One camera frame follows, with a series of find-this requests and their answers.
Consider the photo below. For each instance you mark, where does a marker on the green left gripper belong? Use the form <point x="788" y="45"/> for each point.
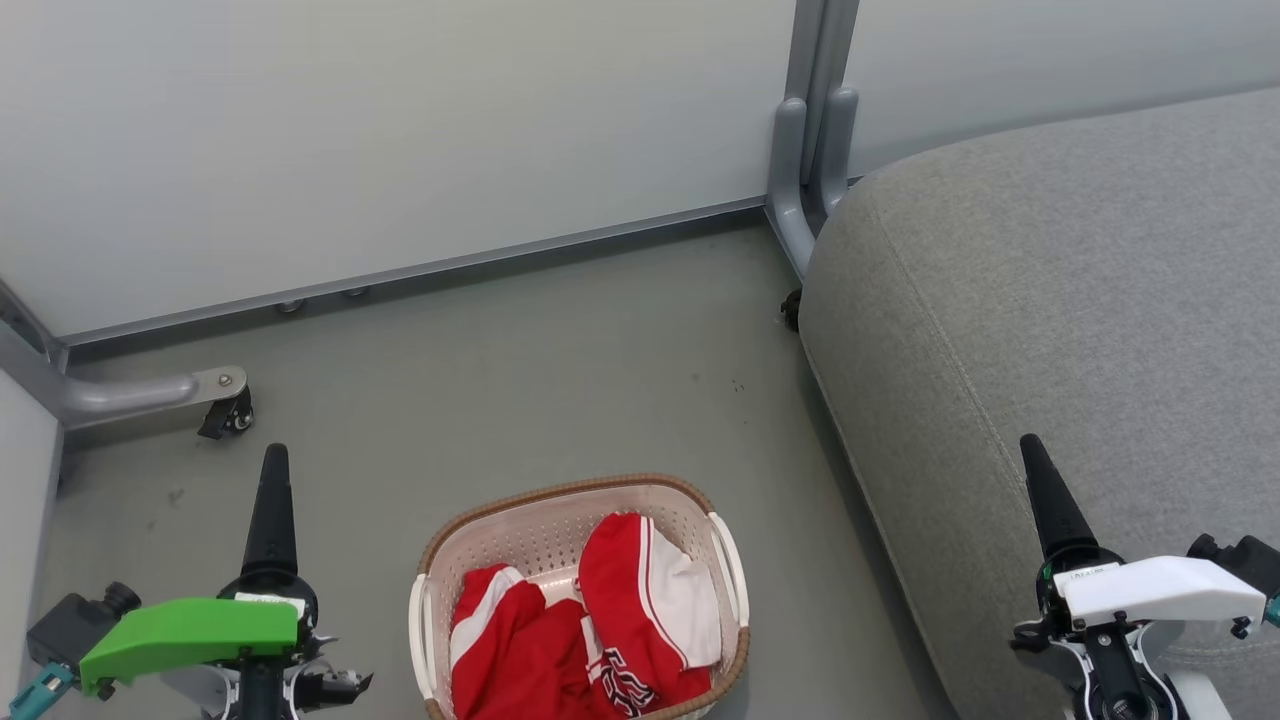
<point x="190" y="630"/>

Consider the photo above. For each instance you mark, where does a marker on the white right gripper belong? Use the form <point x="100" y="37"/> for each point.
<point x="1160" y="590"/>

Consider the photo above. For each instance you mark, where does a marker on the red garment with white panel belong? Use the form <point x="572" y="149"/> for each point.
<point x="620" y="570"/>

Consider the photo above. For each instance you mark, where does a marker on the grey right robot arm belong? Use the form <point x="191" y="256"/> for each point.
<point x="1195" y="702"/>

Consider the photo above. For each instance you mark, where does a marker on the grey fabric sofa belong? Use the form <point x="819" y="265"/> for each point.
<point x="1050" y="300"/>

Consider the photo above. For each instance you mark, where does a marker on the grey metal partition foot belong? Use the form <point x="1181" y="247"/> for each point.
<point x="120" y="395"/>

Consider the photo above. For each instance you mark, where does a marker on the beige perforated laundry basket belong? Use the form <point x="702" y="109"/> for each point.
<point x="540" y="530"/>

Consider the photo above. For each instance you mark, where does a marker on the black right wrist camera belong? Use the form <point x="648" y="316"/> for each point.
<point x="1245" y="560"/>

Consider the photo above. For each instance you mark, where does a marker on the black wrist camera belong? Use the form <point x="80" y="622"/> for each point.
<point x="68" y="628"/>
<point x="1245" y="560"/>

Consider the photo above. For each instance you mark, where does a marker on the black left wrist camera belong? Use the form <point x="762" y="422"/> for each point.
<point x="68" y="628"/>

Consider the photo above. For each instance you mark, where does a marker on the teal right camera connector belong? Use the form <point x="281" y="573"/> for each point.
<point x="1274" y="610"/>

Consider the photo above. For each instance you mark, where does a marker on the teal camera connector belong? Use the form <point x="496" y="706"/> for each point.
<point x="1274" y="610"/>
<point x="38" y="692"/>

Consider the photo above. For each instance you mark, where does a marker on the teal left camera connector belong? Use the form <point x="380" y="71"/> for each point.
<point x="38" y="692"/>

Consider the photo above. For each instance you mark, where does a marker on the grey partition base rail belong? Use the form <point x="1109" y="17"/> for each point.
<point x="420" y="270"/>

